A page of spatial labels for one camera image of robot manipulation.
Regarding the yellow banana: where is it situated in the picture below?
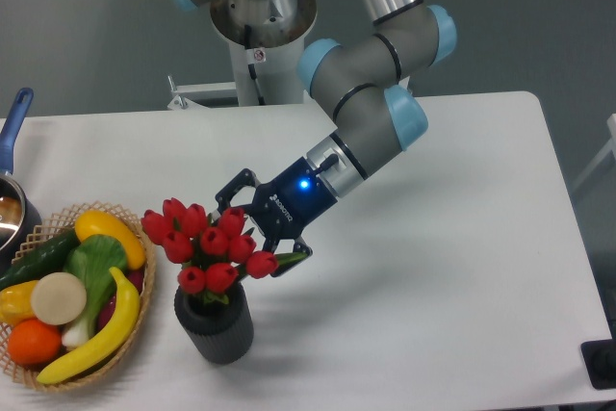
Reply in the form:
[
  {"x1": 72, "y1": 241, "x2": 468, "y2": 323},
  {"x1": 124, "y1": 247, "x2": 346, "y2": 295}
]
[{"x1": 37, "y1": 267, "x2": 141, "y2": 385}]

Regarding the green cucumber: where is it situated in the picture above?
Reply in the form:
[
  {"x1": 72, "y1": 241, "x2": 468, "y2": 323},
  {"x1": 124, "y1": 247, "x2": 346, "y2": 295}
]
[{"x1": 1, "y1": 229, "x2": 80, "y2": 290}]

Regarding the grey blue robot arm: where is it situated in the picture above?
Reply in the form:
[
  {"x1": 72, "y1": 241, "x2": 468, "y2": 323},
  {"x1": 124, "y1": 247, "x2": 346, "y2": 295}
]
[{"x1": 174, "y1": 0, "x2": 457, "y2": 254}]

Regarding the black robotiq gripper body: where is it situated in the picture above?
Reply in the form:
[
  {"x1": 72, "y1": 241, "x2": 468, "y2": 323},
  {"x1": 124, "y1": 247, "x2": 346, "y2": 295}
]
[{"x1": 250, "y1": 158, "x2": 337, "y2": 252}]

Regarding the white frame at right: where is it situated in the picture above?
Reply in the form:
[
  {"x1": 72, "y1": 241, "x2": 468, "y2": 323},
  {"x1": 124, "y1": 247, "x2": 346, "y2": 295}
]
[{"x1": 571, "y1": 114, "x2": 615, "y2": 200}]

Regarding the yellow bell pepper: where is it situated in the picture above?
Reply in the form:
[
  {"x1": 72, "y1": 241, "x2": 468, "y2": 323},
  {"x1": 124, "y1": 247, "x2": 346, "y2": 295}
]
[{"x1": 0, "y1": 280, "x2": 38, "y2": 326}]

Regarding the green bok choy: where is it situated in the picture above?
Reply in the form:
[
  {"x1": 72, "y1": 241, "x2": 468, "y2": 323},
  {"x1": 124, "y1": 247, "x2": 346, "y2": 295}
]
[{"x1": 62, "y1": 234, "x2": 127, "y2": 350}]

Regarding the woven wicker basket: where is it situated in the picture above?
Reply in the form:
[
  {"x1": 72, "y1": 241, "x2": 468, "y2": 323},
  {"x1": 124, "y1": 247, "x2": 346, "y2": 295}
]
[{"x1": 1, "y1": 201, "x2": 156, "y2": 393}]

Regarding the beige round slice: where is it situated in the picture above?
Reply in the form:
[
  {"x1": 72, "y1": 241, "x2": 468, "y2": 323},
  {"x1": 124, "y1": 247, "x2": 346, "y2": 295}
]
[{"x1": 30, "y1": 272, "x2": 87, "y2": 325}]

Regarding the orange fruit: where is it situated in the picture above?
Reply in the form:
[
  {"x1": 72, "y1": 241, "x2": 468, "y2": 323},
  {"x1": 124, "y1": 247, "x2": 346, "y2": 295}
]
[{"x1": 7, "y1": 319, "x2": 62, "y2": 366}]

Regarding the dark grey ribbed vase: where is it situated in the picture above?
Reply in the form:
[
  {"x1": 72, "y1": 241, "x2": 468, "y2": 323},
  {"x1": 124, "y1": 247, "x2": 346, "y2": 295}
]
[{"x1": 174, "y1": 284, "x2": 254, "y2": 365}]

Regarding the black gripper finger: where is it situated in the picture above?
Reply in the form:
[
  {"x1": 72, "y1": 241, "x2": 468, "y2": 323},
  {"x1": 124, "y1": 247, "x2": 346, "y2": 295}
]
[
  {"x1": 215, "y1": 168, "x2": 259, "y2": 216},
  {"x1": 271, "y1": 237, "x2": 313, "y2": 277}
]

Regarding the red tulip bouquet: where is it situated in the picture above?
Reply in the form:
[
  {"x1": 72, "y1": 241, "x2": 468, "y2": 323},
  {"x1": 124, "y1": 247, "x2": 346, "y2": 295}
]
[{"x1": 141, "y1": 198, "x2": 278, "y2": 305}]

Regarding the purple eggplant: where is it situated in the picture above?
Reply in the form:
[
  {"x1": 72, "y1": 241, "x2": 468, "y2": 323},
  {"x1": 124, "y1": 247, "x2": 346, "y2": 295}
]
[{"x1": 96, "y1": 268, "x2": 144, "y2": 332}]

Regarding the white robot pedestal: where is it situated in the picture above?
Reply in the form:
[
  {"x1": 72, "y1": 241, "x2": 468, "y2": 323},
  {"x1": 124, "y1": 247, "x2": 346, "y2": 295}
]
[{"x1": 168, "y1": 0, "x2": 317, "y2": 110}]

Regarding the blue handled saucepan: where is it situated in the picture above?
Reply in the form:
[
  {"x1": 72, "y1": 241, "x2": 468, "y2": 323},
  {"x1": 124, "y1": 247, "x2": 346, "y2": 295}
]
[{"x1": 1, "y1": 88, "x2": 41, "y2": 274}]

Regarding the black device at edge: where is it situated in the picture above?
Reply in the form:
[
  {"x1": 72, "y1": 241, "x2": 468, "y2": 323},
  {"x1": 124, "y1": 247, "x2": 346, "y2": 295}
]
[{"x1": 580, "y1": 339, "x2": 615, "y2": 390}]

